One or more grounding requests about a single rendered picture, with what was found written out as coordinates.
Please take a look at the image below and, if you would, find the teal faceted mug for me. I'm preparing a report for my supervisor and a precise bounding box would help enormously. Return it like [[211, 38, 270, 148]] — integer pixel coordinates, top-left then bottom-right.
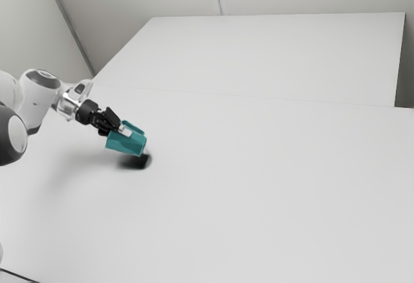
[[105, 120, 148, 158]]

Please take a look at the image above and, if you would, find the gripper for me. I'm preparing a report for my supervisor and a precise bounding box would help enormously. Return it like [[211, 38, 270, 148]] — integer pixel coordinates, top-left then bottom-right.
[[76, 100, 133, 137]]

